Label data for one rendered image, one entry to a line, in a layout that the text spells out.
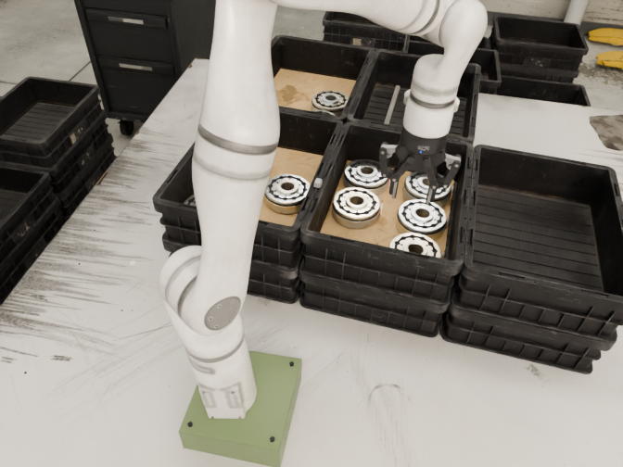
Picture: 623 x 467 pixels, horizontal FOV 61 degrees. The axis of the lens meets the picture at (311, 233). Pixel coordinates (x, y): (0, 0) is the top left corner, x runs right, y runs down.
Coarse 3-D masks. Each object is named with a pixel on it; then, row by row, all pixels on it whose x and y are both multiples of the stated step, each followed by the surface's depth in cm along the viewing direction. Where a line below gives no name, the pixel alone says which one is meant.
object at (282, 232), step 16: (288, 112) 126; (336, 128) 122; (176, 176) 108; (320, 176) 109; (160, 192) 104; (160, 208) 102; (176, 208) 101; (192, 208) 101; (304, 208) 102; (272, 224) 98; (288, 240) 99
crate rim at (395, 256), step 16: (368, 128) 123; (384, 128) 123; (336, 144) 118; (448, 144) 120; (464, 144) 119; (336, 160) 114; (464, 176) 111; (320, 192) 106; (464, 192) 109; (464, 208) 103; (304, 224) 99; (464, 224) 100; (304, 240) 98; (320, 240) 97; (336, 240) 96; (352, 240) 96; (464, 240) 97; (368, 256) 96; (384, 256) 95; (400, 256) 94; (416, 256) 94; (448, 272) 94
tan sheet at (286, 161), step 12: (276, 156) 131; (288, 156) 131; (300, 156) 131; (312, 156) 131; (276, 168) 127; (288, 168) 127; (300, 168) 127; (312, 168) 128; (264, 204) 118; (264, 216) 115; (276, 216) 115; (288, 216) 115
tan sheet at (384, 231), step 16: (336, 192) 121; (384, 192) 122; (400, 192) 122; (384, 208) 118; (448, 208) 118; (336, 224) 114; (384, 224) 114; (448, 224) 115; (368, 240) 110; (384, 240) 111
